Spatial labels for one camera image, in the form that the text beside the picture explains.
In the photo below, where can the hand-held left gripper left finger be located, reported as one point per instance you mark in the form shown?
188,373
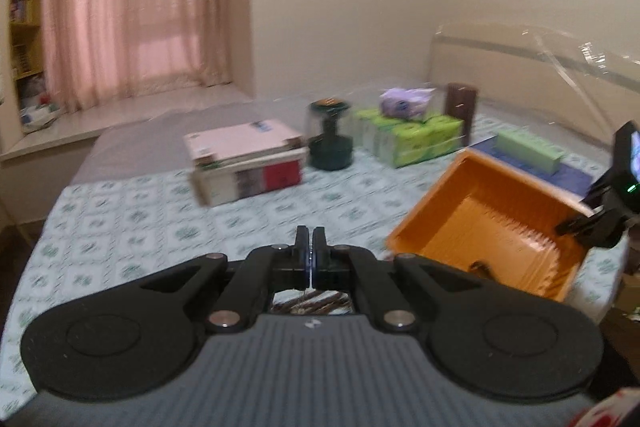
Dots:
302,254

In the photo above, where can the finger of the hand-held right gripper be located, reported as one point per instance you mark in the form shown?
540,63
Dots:
580,224

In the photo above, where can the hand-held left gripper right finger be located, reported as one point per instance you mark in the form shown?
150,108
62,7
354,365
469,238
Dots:
321,254

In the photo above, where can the orange plastic tray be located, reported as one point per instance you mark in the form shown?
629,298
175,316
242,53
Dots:
480,212

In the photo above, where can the white flat box blue top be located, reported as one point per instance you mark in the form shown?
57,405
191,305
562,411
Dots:
575,179

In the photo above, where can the long green box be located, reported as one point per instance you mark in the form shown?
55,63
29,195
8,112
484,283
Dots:
530,152

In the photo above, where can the glass jar with green base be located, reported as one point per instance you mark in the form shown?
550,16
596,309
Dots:
330,147

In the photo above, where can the green tissue multipack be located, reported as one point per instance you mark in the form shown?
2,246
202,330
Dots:
415,139

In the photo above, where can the plastic-wrapped headboard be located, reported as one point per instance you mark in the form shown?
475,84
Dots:
525,67

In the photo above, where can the brown canister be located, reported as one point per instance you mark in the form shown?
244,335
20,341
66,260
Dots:
461,107

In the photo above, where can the purple tissue pack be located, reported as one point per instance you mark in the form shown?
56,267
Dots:
405,103

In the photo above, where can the red white patterned clothing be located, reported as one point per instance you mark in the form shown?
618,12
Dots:
607,412

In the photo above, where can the white bag on sill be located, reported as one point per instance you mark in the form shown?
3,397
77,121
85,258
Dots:
40,114

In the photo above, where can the yellow bookshelf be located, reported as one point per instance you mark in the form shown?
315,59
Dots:
25,7

